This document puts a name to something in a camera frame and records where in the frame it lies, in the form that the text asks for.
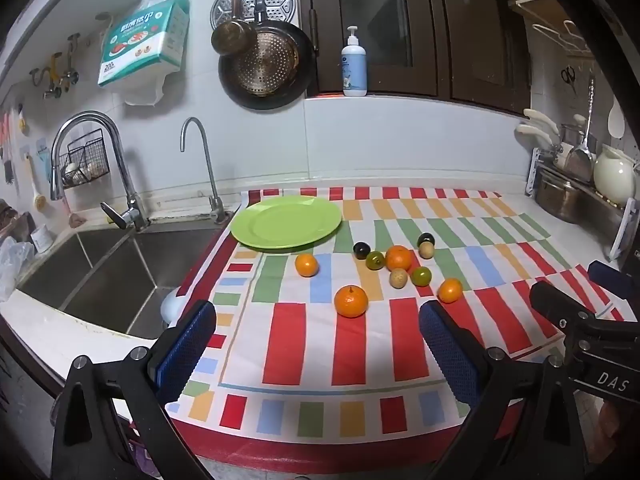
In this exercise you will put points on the steel pot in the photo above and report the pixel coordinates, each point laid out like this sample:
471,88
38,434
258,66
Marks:
562,197

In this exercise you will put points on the small brass pot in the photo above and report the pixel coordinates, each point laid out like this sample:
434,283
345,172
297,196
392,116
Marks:
231,37

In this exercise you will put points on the metal wall hooks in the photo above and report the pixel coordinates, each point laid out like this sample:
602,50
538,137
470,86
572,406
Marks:
55,72

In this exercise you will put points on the blue and white soap bottle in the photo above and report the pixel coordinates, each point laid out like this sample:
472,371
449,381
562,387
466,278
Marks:
354,70

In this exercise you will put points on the dark round fruit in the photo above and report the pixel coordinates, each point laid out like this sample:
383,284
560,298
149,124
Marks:
426,238
361,249

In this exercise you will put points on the tan round fruit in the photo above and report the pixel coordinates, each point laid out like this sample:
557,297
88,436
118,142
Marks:
426,250
398,278

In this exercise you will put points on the dark wooden window frame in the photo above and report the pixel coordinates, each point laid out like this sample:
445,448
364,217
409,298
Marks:
450,35

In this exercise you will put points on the steel dish rack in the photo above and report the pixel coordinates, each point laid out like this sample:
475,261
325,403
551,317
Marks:
622,230

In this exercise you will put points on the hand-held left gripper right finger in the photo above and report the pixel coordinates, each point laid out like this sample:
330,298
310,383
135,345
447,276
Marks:
450,355

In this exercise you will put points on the paper towel pack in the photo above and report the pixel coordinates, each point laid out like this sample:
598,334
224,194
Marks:
142,42

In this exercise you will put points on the perforated steel steamer plate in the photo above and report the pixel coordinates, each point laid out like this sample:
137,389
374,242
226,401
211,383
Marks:
280,0

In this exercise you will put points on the orange with stem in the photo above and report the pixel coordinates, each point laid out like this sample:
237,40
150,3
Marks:
351,301

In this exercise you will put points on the black scissors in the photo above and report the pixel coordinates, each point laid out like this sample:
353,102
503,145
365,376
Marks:
569,77

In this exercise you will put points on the pale blue round lid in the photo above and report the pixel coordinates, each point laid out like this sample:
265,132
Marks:
171,307

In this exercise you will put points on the dish brush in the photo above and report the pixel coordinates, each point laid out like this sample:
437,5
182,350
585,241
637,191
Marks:
37,195

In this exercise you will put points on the green plate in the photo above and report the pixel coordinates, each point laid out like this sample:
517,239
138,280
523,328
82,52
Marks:
286,222

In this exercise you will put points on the steel sink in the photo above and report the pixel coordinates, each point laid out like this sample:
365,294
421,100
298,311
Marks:
115,280

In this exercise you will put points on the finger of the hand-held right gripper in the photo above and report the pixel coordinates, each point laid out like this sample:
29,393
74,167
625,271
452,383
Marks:
611,276
555,302

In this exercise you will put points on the large orange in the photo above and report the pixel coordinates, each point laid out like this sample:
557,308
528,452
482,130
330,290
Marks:
398,258

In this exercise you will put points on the striped tablecloth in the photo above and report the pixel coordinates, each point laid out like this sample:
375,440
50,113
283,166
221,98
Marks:
310,350

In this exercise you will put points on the white cup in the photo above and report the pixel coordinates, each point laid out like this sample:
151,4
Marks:
41,239

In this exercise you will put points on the thin gooseneck faucet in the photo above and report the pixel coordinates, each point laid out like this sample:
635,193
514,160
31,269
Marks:
207,170

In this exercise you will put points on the white pitcher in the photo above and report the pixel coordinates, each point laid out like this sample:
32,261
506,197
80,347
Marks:
612,175

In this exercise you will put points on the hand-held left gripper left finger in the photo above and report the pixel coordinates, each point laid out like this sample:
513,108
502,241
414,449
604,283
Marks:
187,350

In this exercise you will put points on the large steel faucet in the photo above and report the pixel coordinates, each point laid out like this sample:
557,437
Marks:
122,175

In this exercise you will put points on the white spoon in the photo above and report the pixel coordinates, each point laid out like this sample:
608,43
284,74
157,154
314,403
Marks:
616,120

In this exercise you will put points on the black frying pan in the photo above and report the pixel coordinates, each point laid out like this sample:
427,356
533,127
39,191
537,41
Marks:
305,67

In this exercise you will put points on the small orange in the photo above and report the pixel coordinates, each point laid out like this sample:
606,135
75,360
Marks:
306,265
450,290

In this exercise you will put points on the copper strainer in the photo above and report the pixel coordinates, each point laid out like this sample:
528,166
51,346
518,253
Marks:
267,62

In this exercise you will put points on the clear plastic bag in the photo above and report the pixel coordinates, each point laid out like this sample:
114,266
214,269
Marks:
15,267

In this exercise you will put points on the white clothes hanger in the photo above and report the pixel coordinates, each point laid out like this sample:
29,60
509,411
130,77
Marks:
565,40

